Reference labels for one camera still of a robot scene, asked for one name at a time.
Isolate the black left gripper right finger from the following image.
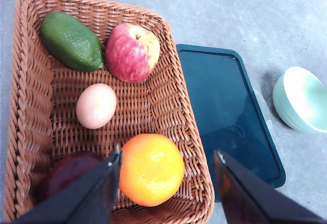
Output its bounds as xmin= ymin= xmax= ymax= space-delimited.
xmin=214 ymin=150 xmax=327 ymax=224

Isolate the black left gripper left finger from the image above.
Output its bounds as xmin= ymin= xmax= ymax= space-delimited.
xmin=12 ymin=151 xmax=122 ymax=224

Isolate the beige egg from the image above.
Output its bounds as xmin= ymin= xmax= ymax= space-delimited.
xmin=76 ymin=83 xmax=117 ymax=129

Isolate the light green ceramic bowl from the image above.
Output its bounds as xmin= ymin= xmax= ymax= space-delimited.
xmin=272 ymin=66 xmax=327 ymax=133

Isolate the brown wicker basket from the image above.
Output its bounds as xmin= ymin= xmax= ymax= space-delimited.
xmin=4 ymin=0 xmax=214 ymax=224

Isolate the dark purple fruit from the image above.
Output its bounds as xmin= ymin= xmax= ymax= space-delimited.
xmin=37 ymin=151 xmax=100 ymax=203

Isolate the orange tangerine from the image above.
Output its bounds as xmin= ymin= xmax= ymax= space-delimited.
xmin=119 ymin=133 xmax=184 ymax=207

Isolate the dark teal rectangular tray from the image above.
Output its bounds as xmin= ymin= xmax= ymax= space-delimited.
xmin=176 ymin=44 xmax=286 ymax=202

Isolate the red yellow apple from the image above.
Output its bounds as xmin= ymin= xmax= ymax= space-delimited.
xmin=106 ymin=23 xmax=161 ymax=83

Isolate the green avocado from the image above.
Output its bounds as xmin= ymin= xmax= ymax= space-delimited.
xmin=40 ymin=12 xmax=104 ymax=72

